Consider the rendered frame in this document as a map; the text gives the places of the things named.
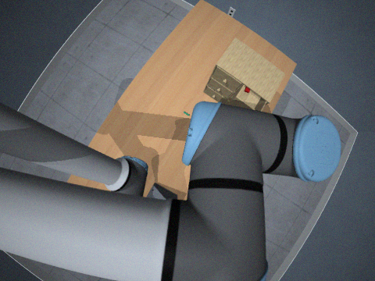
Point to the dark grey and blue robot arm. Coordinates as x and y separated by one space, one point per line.
217 234

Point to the tan wooden chest of drawers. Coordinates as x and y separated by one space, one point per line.
251 69

